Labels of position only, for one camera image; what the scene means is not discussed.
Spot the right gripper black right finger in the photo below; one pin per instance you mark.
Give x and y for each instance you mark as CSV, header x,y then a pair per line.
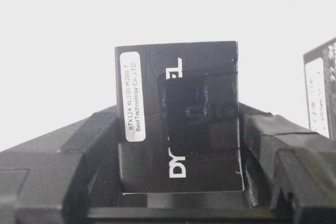
x,y
298,163

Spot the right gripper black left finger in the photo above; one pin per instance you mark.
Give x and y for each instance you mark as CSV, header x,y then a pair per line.
x,y
57,177

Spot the black dynamixel box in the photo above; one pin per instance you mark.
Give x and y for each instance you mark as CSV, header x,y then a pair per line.
x,y
178,111
319,71

